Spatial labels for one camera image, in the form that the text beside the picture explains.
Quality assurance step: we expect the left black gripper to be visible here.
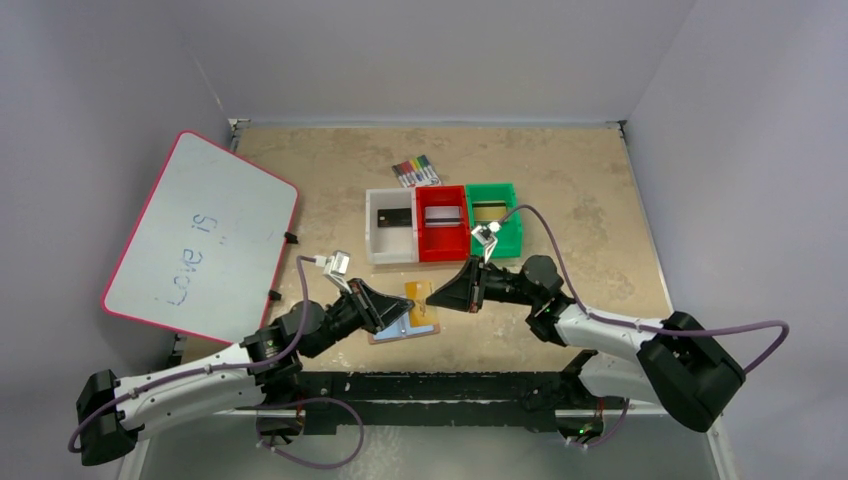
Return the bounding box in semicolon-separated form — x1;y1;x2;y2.
305;277;413;358

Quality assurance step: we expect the pink leather card holder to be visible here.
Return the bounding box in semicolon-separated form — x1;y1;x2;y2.
368;314;441;345

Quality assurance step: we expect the orange credit card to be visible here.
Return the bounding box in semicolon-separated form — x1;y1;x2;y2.
471;201;509;224
404;281;439;327

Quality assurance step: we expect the white plastic bin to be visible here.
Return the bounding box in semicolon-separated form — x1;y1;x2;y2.
365;188;419;265

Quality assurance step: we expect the red plastic bin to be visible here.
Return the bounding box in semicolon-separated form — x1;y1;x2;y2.
414;185;471;263

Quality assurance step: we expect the green plastic bin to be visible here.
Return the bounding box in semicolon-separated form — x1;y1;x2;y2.
465;183;523;259

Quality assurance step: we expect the red framed whiteboard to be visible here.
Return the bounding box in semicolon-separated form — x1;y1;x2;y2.
101;131;299;343

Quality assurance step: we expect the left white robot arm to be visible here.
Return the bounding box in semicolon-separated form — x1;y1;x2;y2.
68;278;414;466

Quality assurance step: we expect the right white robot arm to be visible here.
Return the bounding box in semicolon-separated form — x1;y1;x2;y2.
426;255;746;432

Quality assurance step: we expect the silver credit card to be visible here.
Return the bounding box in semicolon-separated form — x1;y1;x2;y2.
424;206;462;228

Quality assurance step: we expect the black credit card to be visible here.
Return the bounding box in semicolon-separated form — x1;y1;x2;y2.
377;208;413;228

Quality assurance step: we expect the pack of coloured markers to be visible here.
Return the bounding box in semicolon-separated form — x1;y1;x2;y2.
391;155;442;188

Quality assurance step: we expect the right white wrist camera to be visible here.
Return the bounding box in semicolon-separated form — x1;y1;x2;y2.
471;221;502;263

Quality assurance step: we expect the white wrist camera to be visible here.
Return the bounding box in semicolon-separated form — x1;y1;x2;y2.
471;221;502;263
322;250;350;283

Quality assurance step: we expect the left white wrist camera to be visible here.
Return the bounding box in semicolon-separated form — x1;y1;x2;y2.
322;250;350;283

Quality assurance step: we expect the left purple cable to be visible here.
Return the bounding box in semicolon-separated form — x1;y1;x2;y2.
67;254;327;454

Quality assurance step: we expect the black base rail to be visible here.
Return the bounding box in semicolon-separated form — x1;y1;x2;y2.
235;370;624;435

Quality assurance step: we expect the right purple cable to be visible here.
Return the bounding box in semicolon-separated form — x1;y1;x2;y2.
500;203;791;379

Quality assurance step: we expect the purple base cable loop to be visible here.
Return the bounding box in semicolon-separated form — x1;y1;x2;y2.
255;396;366;470

